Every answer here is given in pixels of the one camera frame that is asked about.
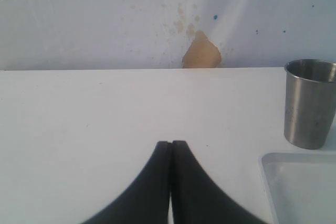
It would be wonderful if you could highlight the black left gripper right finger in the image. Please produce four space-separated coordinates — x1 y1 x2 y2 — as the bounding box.
171 141 264 223

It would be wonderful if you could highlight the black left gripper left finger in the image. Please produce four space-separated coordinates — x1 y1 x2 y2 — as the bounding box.
85 141 172 224

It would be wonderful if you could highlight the grey metal cup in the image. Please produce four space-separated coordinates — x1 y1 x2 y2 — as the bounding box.
284 59 335 150

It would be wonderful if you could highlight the clear plastic tray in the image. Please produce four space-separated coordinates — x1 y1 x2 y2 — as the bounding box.
259 152 335 223

